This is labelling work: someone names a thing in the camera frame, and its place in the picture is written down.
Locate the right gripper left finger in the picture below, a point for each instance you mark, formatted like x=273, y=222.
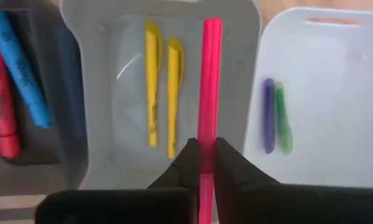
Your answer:
x=127, y=208

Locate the white plastic bin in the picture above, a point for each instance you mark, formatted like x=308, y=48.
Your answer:
x=329, y=109

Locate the blue highlighter marker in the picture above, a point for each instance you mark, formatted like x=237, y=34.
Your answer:
x=18, y=68

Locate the yellow highlighter marker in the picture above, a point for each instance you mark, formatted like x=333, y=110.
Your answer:
x=152, y=81
x=173, y=96

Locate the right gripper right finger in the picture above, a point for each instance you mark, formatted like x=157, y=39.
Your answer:
x=298, y=205

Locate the grey plastic bin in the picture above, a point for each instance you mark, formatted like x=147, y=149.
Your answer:
x=127, y=124

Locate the green highlighter marker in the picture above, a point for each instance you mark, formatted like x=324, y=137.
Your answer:
x=283, y=119

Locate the purple highlighter marker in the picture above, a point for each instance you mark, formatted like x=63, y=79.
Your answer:
x=268, y=115

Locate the pink highlighter marker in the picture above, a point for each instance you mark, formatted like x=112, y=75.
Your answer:
x=209, y=93
x=1, y=102

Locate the smoky dark transparent bin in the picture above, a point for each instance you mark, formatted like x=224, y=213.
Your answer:
x=49, y=161

